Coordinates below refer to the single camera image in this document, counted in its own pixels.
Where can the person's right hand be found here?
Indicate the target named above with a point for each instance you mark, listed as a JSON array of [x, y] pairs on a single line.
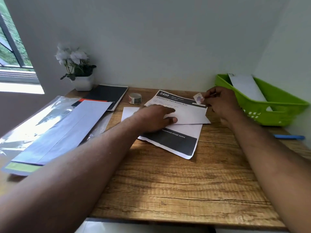
[[223, 103]]

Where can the person's left hand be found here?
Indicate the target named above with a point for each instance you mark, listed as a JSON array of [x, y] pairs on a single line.
[[153, 118]]

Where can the patterned tape roll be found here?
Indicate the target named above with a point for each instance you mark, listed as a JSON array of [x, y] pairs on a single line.
[[131, 99]]

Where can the white paper envelope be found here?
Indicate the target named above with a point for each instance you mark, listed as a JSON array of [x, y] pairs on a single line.
[[247, 87], [192, 116]]

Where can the black white printed paper sheet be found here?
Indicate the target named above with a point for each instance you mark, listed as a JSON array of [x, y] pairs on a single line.
[[175, 143]]

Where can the green plastic basket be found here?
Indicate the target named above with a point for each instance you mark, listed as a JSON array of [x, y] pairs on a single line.
[[279, 111]]

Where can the stack of white envelopes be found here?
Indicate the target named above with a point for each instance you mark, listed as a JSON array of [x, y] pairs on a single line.
[[60, 133]]

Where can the person's left forearm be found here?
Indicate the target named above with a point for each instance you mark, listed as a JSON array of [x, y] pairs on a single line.
[[73, 177]]

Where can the person's right forearm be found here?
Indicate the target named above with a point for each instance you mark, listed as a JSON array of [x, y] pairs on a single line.
[[267, 167]]

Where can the black notebook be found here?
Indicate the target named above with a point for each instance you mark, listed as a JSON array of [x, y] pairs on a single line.
[[104, 93]]

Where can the blue pen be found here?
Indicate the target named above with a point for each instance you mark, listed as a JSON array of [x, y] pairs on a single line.
[[289, 137]]

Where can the white flower plant in pot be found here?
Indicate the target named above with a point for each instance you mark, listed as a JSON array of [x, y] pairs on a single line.
[[83, 84]]

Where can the clear plastic wrapper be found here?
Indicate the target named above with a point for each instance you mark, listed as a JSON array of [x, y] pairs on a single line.
[[24, 128]]

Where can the grey window frame rail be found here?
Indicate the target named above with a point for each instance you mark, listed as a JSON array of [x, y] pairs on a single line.
[[17, 76]]

